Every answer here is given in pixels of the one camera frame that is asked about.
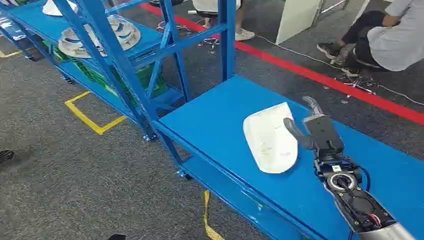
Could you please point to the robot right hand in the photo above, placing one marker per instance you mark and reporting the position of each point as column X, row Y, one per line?
column 323, row 134

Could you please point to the white plastic cover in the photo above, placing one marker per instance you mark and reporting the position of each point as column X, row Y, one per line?
column 270, row 139
column 53, row 8

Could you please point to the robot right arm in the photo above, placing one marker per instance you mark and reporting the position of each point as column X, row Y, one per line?
column 357, row 205

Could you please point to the black stool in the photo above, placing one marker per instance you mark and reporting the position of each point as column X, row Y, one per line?
column 367, row 64

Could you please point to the blue metal shelf rack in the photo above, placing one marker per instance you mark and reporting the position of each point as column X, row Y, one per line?
column 215, row 132
column 39, row 26

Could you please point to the white board panel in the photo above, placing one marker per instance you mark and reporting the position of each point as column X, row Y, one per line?
column 296, row 18

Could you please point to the person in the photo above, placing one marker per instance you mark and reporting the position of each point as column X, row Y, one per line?
column 212, row 5
column 397, row 39

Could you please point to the chrome stool base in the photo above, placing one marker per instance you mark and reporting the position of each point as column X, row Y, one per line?
column 208, row 41

